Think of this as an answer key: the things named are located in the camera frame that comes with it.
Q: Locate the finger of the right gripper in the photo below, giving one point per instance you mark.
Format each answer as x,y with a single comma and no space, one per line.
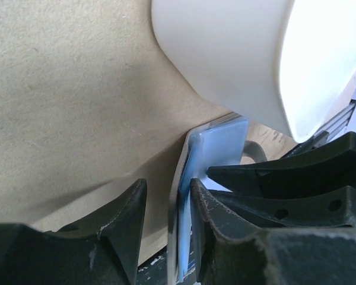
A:
333,209
318,171

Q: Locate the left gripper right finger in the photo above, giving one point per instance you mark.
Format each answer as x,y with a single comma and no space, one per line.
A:
230,250

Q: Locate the white oblong plastic tray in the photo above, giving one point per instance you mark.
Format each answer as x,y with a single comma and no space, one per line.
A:
289,65

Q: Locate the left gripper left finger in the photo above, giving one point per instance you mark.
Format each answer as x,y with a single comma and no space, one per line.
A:
100,248

